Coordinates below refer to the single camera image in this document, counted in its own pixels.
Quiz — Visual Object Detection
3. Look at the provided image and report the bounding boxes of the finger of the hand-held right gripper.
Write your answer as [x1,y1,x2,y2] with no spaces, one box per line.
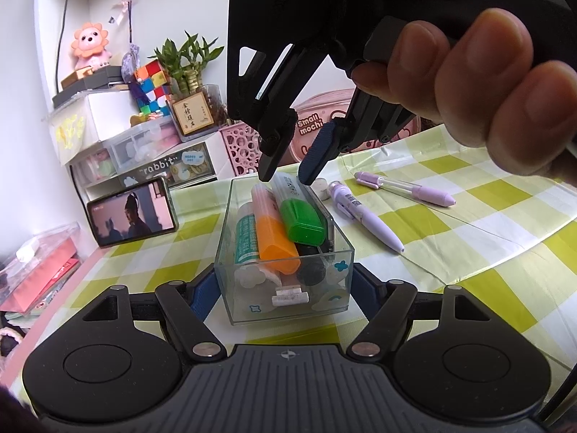
[226,40,326,184]
[300,87,419,187]

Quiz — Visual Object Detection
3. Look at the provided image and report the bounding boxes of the pink perforated pen holder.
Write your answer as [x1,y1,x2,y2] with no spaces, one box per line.
[219,122,267,179]

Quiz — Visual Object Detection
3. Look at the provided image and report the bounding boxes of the black marker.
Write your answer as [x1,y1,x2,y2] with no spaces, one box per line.
[295,241,327,286]

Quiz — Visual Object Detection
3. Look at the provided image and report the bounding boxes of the purple tassel charm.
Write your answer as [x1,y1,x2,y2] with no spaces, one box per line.
[118,0,150,100]

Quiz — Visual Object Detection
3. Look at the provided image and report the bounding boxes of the person's right hand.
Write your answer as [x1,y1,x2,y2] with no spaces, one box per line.
[352,6,577,179]

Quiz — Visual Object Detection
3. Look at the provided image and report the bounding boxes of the glass plant container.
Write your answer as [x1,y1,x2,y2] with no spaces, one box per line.
[198,83,232,129]

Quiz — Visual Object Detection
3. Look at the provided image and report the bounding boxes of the orange cap highlighter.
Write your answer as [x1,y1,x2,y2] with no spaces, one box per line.
[250,183,302,276]

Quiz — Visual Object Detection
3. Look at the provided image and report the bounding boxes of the small white eraser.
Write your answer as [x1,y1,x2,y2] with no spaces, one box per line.
[272,292,311,308]

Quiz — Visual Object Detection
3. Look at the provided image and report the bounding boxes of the green smartphone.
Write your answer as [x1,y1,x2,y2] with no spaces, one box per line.
[87,177,179,248]

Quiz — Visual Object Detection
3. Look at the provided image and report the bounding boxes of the dark grey box stack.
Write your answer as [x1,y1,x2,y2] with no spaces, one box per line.
[52,65,129,109]

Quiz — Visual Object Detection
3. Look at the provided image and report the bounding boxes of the pink cartoon pencil case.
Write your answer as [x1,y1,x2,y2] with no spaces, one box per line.
[288,90,424,163]

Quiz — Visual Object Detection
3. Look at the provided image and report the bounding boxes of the green checked tablecloth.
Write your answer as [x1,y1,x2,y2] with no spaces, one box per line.
[9,124,577,433]

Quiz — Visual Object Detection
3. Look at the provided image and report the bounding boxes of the black cable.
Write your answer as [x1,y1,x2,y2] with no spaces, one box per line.
[54,0,86,95]

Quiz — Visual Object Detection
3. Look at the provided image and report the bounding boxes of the purple retractable pen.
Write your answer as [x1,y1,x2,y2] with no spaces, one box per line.
[328,180,405,254]

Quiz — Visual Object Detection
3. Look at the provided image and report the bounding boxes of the pink lion toy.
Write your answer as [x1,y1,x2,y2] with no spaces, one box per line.
[70,22,113,70]

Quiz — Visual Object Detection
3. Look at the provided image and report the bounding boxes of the green cap highlighter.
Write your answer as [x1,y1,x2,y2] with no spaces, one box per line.
[270,172,326,244]

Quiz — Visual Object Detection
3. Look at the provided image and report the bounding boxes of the clear box with pink packs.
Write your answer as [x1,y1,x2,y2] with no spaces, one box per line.
[0,223,85,313]

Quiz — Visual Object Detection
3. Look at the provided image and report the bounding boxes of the white green glue stick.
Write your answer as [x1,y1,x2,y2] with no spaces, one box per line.
[234,203,271,292]

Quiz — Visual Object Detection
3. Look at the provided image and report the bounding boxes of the white drawer unit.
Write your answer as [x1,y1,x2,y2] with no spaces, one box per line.
[43,92,217,190]

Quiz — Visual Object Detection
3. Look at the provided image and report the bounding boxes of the small calligraphy plaque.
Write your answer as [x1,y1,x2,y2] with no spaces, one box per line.
[170,91,215,138]

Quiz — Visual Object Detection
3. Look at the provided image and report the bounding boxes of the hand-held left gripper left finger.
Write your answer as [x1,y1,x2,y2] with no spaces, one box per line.
[81,264,227,358]

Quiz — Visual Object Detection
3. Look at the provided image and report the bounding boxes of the lucky bamboo plant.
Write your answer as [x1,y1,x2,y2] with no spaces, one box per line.
[153,31,224,100]

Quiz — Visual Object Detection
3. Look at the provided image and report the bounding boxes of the purple clear-barrel pen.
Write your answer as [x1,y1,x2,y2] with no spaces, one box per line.
[354,171,456,208]

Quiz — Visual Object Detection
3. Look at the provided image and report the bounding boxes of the large puzzle cube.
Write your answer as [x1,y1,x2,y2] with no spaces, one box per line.
[136,82,176,115]

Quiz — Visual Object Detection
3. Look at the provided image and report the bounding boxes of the small puzzle cube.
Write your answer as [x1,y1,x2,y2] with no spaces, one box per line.
[134,60,172,91]

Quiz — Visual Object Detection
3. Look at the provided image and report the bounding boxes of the clear plastic box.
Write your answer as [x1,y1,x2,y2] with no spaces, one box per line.
[214,176,354,325]

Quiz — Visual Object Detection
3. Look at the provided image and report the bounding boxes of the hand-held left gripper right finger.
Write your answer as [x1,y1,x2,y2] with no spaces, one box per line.
[346,262,488,358]

